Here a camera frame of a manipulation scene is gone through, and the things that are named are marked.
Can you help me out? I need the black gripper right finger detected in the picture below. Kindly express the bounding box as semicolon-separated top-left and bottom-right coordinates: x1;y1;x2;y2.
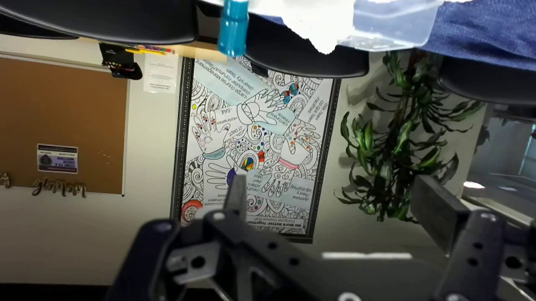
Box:
409;175;509;301

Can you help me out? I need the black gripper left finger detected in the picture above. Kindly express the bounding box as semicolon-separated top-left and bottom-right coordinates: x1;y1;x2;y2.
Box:
203;173;315;301

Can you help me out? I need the teal marker pen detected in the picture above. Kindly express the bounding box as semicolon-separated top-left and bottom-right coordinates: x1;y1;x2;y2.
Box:
216;0;251;59

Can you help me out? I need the framed doodle poster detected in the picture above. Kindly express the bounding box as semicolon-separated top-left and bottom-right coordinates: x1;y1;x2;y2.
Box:
169;56;342;245

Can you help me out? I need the potted green plant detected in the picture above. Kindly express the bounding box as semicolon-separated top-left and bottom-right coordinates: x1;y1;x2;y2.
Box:
337;51;487;225

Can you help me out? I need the yellow item on desk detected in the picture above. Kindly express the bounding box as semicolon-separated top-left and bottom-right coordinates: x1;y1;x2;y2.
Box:
124;46;176;58

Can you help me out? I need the black device on desk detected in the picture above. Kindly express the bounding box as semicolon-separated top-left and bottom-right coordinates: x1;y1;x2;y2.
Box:
99;43;144;83

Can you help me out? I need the blue cloth table cover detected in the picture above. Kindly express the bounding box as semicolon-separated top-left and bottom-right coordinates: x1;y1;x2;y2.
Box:
248;0;536;74

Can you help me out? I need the photo card on board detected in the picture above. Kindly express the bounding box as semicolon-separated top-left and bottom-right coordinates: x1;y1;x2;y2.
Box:
35;143;80;176

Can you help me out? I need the large white paper doily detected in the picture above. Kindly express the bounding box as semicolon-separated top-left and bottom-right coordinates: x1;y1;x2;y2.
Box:
248;0;358;56

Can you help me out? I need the brown cork board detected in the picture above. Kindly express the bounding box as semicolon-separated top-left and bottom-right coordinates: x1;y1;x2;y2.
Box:
0;53;129;198

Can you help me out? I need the white wall paper sheet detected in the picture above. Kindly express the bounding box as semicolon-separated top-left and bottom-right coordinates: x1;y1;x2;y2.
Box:
141;54;181;96

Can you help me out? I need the black script wall lettering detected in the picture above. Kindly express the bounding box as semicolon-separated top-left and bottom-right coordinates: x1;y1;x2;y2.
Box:
30;180;89;200

